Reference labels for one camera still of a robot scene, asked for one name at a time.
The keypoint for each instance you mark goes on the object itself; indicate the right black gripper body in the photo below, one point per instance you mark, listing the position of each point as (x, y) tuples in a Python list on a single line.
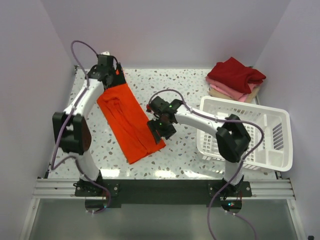
[(157, 131)]

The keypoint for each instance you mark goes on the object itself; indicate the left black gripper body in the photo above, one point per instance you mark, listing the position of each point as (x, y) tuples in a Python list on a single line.
[(116, 78)]

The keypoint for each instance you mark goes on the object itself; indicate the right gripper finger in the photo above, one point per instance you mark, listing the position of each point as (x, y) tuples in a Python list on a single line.
[(169, 132), (153, 126)]

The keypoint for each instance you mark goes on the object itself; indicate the orange t shirt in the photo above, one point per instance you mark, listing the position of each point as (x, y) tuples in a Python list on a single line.
[(128, 122)]

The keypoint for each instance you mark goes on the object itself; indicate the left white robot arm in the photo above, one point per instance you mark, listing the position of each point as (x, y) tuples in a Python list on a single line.
[(71, 132)]

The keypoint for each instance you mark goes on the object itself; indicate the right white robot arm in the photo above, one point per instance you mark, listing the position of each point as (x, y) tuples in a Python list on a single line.
[(230, 133)]

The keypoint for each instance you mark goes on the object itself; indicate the beige folded shirt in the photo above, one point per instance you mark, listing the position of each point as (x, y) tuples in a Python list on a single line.
[(247, 98)]

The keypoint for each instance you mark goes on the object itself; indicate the pink folded shirt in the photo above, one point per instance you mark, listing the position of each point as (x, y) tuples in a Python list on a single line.
[(234, 94)]

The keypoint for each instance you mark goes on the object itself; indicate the dark red folded shirt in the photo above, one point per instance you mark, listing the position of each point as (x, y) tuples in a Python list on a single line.
[(236, 76)]

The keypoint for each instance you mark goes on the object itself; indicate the white plastic laundry basket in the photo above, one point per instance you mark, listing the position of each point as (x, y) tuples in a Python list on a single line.
[(272, 125)]

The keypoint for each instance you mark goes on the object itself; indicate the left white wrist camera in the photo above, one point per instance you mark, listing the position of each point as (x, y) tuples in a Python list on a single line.
[(105, 53)]

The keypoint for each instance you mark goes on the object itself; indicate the aluminium frame rail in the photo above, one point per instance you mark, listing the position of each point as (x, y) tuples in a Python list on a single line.
[(275, 189)]

